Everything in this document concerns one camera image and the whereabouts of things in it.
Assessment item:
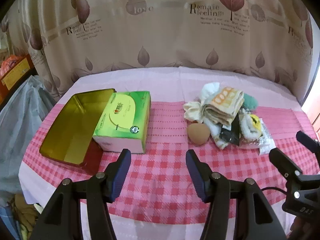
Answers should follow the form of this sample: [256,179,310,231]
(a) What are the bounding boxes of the clear packet of toothpicks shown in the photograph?
[240,120,275,155]

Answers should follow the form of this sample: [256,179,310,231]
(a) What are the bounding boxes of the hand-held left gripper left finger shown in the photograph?
[30,149,132,240]

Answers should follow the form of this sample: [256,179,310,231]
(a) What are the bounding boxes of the white sock with yellow print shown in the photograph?
[239,114,263,142]

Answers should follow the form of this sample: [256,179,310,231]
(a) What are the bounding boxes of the pink checked tablecloth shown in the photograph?
[18,66,320,240]

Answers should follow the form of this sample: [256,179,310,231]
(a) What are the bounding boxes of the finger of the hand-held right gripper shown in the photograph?
[269,148,303,180]
[296,131,320,155]

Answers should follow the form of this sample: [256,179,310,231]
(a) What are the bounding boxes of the pale blue plastic bag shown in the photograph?
[0,75,57,195]

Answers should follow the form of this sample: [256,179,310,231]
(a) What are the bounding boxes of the white fluffy sock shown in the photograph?
[200,82,222,105]

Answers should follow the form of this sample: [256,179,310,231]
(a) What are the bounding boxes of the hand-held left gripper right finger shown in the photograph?
[185,149,288,240]

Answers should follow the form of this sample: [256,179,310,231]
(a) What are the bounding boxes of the black packet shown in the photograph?
[219,116,242,145]

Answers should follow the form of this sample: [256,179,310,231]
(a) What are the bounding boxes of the yellow cloth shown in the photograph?
[14,192,40,240]

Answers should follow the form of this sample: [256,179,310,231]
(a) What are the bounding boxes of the beige leaf print curtain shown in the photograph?
[0,0,318,103]

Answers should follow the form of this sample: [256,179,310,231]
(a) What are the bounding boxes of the green tissue box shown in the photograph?
[92,91,151,154]

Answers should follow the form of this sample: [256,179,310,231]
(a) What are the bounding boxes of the beige makeup sponge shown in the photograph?
[187,122,211,146]

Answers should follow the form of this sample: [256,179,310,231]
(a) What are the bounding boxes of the orange patterned towel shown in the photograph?
[201,87,245,126]

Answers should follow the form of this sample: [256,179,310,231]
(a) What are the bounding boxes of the black cable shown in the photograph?
[261,186,288,196]

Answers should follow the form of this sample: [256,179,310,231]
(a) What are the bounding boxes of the gold metal tin box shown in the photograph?
[39,88,118,167]

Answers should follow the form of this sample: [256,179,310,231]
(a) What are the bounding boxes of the cream cloth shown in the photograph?
[183,101,208,123]

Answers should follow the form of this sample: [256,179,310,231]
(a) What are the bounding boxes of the reddish wooden door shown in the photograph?
[309,96,320,133]

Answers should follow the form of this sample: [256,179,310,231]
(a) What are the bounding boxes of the green fluffy scrunchie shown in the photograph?
[240,93,260,112]

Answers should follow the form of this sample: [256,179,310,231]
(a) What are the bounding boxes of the orange yellow cardboard box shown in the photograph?
[0,55,34,100]

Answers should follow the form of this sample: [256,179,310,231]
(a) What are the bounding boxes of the red plastic bag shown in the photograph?
[0,56,22,77]

